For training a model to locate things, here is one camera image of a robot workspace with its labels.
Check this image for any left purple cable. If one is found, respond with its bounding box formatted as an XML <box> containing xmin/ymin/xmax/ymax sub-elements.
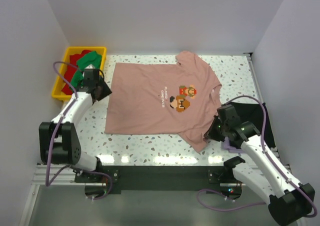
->
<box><xmin>44</xmin><ymin>60</ymin><xmax>112</xmax><ymax>200</ymax></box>

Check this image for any red t shirt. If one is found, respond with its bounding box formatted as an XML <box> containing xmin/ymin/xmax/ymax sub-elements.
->
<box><xmin>61</xmin><ymin>49</ymin><xmax>91</xmax><ymax>95</ymax></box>

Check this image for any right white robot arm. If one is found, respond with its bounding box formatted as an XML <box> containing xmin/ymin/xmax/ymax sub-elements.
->
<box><xmin>208</xmin><ymin>104</ymin><xmax>317</xmax><ymax>226</ymax></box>

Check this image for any lavender folded t shirt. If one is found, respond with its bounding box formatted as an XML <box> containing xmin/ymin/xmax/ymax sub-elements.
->
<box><xmin>221</xmin><ymin>137</ymin><xmax>245</xmax><ymax>154</ymax></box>

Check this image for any yellow plastic bin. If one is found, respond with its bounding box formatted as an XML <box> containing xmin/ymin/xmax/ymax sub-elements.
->
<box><xmin>51</xmin><ymin>46</ymin><xmax>107</xmax><ymax>101</ymax></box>

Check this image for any black folded t shirt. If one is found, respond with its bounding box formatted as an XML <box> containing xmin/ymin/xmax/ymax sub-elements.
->
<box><xmin>230</xmin><ymin>102</ymin><xmax>276</xmax><ymax>149</ymax></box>

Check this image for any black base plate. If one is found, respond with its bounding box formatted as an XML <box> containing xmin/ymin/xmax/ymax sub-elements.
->
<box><xmin>74</xmin><ymin>164</ymin><xmax>252</xmax><ymax>196</ymax></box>

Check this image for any aluminium frame rail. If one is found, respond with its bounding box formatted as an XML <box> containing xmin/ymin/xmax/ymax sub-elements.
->
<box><xmin>31</xmin><ymin>164</ymin><xmax>76</xmax><ymax>186</ymax></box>

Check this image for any green t shirt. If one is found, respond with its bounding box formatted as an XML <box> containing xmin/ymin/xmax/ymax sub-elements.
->
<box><xmin>69</xmin><ymin>50</ymin><xmax>102</xmax><ymax>88</ymax></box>

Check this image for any pink t shirt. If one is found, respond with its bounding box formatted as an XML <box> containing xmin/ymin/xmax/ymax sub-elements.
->
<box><xmin>104</xmin><ymin>51</ymin><xmax>222</xmax><ymax>152</ymax></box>

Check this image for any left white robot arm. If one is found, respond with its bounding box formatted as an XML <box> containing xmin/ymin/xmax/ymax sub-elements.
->
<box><xmin>38</xmin><ymin>66</ymin><xmax>112</xmax><ymax>182</ymax></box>

